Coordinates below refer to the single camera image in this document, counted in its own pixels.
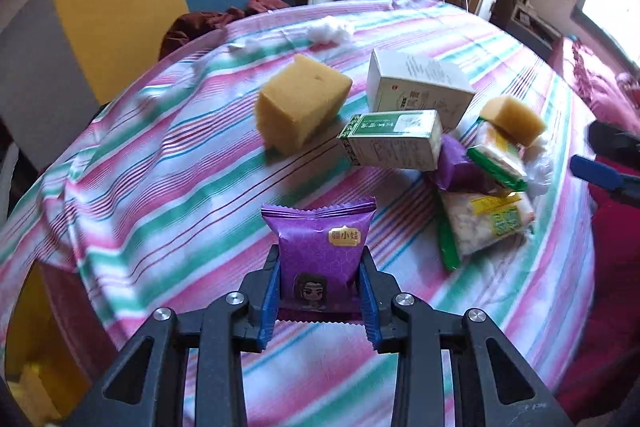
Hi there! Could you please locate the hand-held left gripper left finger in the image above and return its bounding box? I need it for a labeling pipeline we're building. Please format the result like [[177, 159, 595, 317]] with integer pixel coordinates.
[[60, 246, 281, 427]]

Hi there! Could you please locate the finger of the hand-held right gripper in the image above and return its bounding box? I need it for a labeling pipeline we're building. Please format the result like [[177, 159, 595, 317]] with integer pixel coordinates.
[[569, 153, 640, 208], [586, 119, 640, 158]]

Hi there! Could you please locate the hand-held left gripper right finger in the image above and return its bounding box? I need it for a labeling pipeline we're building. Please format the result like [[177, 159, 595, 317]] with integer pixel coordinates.
[[357, 247, 576, 427]]

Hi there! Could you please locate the purple snack packet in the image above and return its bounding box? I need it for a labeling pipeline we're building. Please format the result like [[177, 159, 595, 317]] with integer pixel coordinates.
[[260, 197, 378, 323], [432, 134, 488, 195]]

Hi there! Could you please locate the yellow label rice cracker packet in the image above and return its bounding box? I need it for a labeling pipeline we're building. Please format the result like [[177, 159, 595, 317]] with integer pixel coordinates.
[[435, 189, 536, 272]]

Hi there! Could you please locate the green white carton box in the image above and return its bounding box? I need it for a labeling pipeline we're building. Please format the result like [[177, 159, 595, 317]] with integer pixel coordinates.
[[337, 109, 444, 171]]

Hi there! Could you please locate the large yellow sponge block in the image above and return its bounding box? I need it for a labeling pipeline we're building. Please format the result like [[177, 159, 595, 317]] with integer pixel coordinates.
[[255, 53, 353, 156]]

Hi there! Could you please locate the gold tin box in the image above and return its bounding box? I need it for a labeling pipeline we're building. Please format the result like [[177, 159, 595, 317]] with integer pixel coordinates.
[[2, 257, 121, 425]]

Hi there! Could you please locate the red bedding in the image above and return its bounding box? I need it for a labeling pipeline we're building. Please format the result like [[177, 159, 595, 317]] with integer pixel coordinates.
[[550, 37, 640, 408]]

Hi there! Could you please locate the small yellow sponge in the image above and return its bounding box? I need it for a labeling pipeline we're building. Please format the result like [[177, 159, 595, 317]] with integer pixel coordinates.
[[479, 95, 547, 148]]

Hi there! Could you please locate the green rice cracker packet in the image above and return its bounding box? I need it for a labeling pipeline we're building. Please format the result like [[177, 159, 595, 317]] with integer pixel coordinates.
[[467, 117, 529, 192]]

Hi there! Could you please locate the window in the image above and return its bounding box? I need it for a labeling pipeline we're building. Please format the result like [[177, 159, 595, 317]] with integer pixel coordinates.
[[580, 0, 640, 62]]

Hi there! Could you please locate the white shelf unit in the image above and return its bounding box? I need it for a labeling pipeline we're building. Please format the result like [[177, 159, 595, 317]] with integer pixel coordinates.
[[510, 2, 561, 52]]

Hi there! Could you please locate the striped tablecloth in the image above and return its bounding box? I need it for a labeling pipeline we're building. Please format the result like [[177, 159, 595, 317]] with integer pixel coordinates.
[[0, 0, 598, 427]]

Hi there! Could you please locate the white cotton ball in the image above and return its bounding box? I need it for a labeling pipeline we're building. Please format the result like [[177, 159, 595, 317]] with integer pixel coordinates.
[[306, 16, 351, 44]]

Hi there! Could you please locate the dark red cloth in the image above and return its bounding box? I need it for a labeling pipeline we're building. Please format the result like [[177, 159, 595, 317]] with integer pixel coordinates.
[[159, 0, 291, 60]]

